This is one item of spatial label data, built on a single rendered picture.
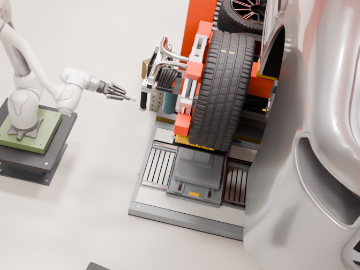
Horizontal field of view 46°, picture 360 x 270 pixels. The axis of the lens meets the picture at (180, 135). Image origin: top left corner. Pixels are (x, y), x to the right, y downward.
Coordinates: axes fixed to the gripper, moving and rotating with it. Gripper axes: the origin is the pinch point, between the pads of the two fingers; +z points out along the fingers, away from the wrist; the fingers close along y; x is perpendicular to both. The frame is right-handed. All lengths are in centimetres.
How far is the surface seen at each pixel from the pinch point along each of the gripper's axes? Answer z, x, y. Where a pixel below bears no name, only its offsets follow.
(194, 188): 61, 41, -19
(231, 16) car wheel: 65, 3, 134
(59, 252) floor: -8, 75, -70
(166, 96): 21.9, 0.8, 12.8
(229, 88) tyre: 40, -51, -20
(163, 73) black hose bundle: 8.5, -36.6, -11.5
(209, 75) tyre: 28, -51, -16
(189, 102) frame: 25.1, -34.4, -22.7
